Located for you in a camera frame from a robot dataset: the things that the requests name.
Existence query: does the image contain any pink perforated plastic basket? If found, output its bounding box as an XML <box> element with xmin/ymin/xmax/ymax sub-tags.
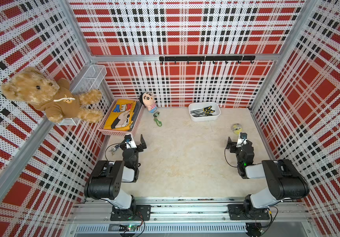
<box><xmin>98</xmin><ymin>98</ymin><xmax>143</xmax><ymax>136</ymax></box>

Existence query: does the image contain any clear wire wall basket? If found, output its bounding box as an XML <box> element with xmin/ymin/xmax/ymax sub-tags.
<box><xmin>57</xmin><ymin>65</ymin><xmax>107</xmax><ymax>126</ymax></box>

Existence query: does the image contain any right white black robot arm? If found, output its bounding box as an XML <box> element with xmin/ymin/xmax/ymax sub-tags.
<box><xmin>225</xmin><ymin>132</ymin><xmax>310</xmax><ymax>221</ymax></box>

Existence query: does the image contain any white plastic storage box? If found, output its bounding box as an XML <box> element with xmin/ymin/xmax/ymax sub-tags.
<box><xmin>188</xmin><ymin>102</ymin><xmax>221</xmax><ymax>122</ymax></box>

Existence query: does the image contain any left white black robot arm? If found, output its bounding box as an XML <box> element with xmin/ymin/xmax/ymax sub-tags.
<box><xmin>84</xmin><ymin>134</ymin><xmax>147</xmax><ymax>221</ymax></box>

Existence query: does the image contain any green circuit board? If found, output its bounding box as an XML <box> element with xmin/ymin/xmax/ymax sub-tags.
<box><xmin>119</xmin><ymin>224</ymin><xmax>139</xmax><ymax>232</ymax></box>

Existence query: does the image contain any grey yellow plush keychain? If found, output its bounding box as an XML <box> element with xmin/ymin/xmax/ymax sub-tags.
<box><xmin>232</xmin><ymin>123</ymin><xmax>243</xmax><ymax>135</ymax></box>

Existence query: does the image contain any grey folded cloth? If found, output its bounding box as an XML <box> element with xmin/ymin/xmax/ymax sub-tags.
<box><xmin>130</xmin><ymin>102</ymin><xmax>142</xmax><ymax>131</ymax></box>

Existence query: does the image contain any brown teddy bear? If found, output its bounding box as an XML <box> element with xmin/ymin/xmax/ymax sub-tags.
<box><xmin>1</xmin><ymin>67</ymin><xmax>104</xmax><ymax>123</ymax></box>

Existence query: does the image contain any yellow black file tool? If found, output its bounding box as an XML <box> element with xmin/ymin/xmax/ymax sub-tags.
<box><xmin>190</xmin><ymin>106</ymin><xmax>215</xmax><ymax>114</ymax></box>

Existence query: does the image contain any small metal clip object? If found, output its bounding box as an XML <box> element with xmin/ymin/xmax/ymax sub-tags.
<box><xmin>109</xmin><ymin>145</ymin><xmax>120</xmax><ymax>155</ymax></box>

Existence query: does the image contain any cartoon boy plush doll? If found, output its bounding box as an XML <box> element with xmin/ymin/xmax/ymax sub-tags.
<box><xmin>139</xmin><ymin>92</ymin><xmax>157</xmax><ymax>113</ymax></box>

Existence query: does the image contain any green keychain toy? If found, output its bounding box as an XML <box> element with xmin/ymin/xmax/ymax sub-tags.
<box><xmin>153</xmin><ymin>112</ymin><xmax>162</xmax><ymax>127</ymax></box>

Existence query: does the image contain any black wall hook rail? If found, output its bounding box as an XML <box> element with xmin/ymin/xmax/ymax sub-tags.
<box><xmin>159</xmin><ymin>55</ymin><xmax>256</xmax><ymax>63</ymax></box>

